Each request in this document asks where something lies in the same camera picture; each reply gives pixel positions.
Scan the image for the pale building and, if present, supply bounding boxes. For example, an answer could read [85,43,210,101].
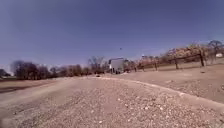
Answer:
[108,57,126,75]

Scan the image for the grey gravel road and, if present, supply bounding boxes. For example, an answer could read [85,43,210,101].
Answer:
[0,75,224,128]

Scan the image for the pale concrete kerb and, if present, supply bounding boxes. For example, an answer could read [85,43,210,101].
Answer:
[87,75,224,108]

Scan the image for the row of brown trees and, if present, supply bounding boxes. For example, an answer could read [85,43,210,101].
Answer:
[123,39,224,72]

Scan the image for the grey paved ground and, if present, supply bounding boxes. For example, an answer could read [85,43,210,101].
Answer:
[103,63,224,104]

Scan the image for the row of bare trees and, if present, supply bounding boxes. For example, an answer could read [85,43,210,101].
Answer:
[0,55,110,81]

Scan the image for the dark post fence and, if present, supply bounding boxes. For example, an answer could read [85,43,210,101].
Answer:
[133,49,224,73]

